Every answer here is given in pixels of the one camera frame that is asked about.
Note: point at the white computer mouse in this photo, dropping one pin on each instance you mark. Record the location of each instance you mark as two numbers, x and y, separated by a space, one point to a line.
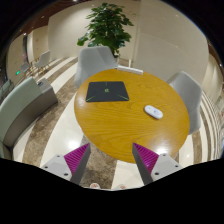
154 112

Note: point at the grey green sofa bench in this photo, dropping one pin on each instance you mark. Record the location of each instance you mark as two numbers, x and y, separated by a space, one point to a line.
21 107

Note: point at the black mouse pad green lines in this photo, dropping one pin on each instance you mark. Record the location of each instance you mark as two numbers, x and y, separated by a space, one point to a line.
107 91

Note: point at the grey chair right of table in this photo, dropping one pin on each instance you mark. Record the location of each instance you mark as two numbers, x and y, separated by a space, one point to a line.
191 93

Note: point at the white chair far left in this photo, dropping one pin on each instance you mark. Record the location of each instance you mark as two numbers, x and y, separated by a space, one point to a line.
43 61

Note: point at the gripper magenta and grey left finger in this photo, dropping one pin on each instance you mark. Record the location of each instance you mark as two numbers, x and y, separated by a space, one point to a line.
70 166

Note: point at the green potted plant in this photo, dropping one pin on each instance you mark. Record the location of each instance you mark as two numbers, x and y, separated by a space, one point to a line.
106 28

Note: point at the gripper magenta and grey right finger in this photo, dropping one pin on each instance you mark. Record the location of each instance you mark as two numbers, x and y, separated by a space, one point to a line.
152 166

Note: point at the grey chair far left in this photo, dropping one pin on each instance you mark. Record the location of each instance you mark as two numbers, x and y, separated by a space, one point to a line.
26 69

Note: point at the grey chair behind table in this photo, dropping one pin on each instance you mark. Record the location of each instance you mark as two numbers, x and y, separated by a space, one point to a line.
93 60

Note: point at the round wooden table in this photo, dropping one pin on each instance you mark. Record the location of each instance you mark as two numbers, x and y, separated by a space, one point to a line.
114 126

